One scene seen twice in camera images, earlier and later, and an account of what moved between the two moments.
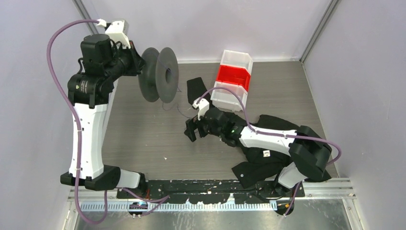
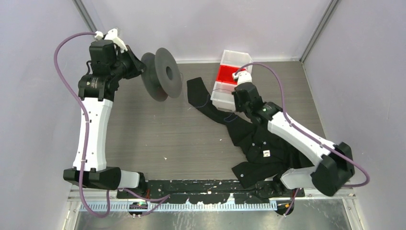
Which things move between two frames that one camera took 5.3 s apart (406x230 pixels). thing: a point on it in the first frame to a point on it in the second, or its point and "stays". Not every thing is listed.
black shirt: [257, 166] stays
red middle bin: [234, 74] stays
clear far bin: [238, 59] stays
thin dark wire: [176, 106] to [209, 95]
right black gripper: [192, 124] to [237, 108]
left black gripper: [138, 61] stays
